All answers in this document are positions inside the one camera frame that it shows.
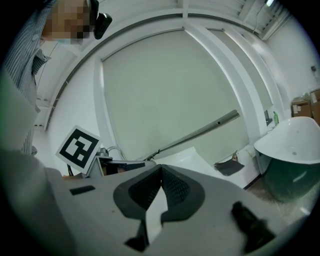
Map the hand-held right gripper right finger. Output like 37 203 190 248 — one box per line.
149 163 307 256

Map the chrome faucet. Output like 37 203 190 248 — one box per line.
106 145 128 161

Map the large grey window blind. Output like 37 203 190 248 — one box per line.
100 28 251 161

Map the metal squeegee with blue handle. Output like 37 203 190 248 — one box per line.
136 109 241 162

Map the white table with sink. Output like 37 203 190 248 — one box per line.
136 146 263 191

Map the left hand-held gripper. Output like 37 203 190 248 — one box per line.
54 124 158 179

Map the person's head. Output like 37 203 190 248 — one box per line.
41 0 99 46

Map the narrow grey window blind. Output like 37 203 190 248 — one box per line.
208 28 274 111

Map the black head-worn camera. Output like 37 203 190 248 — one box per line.
88 0 113 40

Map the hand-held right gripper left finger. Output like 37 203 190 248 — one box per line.
46 163 162 256

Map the blue face mask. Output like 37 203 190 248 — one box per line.
55 37 85 47

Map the dark cloth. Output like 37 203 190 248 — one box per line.
213 159 245 177

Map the dark green bathtub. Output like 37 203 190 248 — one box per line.
253 116 320 204

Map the person's striped shirt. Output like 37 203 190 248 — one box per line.
3 0 60 156

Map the cardboard box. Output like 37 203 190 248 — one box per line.
291 96 313 118
309 88 320 124

